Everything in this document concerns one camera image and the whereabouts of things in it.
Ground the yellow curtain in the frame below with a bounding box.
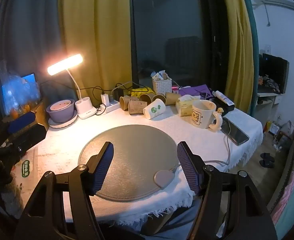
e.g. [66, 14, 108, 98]
[58, 0, 138, 101]
[220, 0, 254, 111]

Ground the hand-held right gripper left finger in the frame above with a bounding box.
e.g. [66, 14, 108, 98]
[13, 141, 115, 240]

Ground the white plate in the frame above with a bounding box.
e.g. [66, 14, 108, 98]
[48, 110, 78, 129]

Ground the white desk lamp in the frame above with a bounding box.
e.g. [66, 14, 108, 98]
[47, 53, 98, 120]

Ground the pink blanket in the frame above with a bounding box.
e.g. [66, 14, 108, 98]
[271, 122, 294, 222]

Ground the yellow tissue pack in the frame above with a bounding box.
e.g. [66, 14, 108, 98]
[175, 95, 200, 117]

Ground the pink mat controller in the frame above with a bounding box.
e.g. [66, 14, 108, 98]
[154, 169, 175, 189]

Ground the black smartphone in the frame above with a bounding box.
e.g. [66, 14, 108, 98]
[222, 117, 250, 146]

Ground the teal curtain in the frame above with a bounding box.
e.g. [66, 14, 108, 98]
[238, 0, 260, 121]

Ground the pink bowl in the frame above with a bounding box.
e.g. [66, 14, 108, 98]
[50, 100, 71, 111]

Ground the black monitor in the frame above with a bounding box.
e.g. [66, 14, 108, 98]
[259, 53, 290, 94]

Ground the yellow packet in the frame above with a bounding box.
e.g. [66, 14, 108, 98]
[129, 87, 155, 97]

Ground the round grey mat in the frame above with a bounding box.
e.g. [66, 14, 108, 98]
[78, 124, 185, 202]

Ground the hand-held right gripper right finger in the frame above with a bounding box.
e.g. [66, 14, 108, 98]
[177, 141, 278, 240]

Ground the clear plastic bag of oranges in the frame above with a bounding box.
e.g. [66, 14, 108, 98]
[0, 59, 42, 118]

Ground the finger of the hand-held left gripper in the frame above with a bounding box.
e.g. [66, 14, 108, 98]
[11, 123, 48, 156]
[7, 112, 37, 134]

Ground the purple bowl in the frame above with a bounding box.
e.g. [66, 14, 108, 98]
[46, 99, 76, 123]

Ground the white power strip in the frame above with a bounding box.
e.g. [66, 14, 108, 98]
[97, 100, 120, 114]

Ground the white woven basket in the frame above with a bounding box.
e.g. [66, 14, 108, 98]
[152, 76, 173, 94]

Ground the black charger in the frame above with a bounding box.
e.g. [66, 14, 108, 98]
[113, 87, 125, 101]

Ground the white tube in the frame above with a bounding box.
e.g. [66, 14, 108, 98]
[213, 90, 235, 106]

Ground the white cable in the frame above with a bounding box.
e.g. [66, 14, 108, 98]
[203, 120, 231, 167]

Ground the black cable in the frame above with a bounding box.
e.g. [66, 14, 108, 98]
[41, 79, 148, 99]

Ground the cream bear print mug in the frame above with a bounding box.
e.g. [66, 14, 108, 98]
[192, 99, 223, 132]

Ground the cardboard box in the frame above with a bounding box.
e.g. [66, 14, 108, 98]
[31, 104, 50, 131]

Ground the white air conditioner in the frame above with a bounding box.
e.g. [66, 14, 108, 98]
[251, 0, 294, 12]

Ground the black box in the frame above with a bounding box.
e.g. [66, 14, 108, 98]
[209, 94, 236, 116]

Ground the dark window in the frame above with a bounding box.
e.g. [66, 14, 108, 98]
[131, 0, 228, 91]

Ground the white desk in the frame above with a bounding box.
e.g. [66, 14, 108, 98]
[255, 91, 281, 123]

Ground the grey curtain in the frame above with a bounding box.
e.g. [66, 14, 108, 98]
[0, 0, 78, 101]

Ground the white paper cup green print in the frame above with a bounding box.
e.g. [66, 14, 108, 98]
[143, 98, 166, 120]

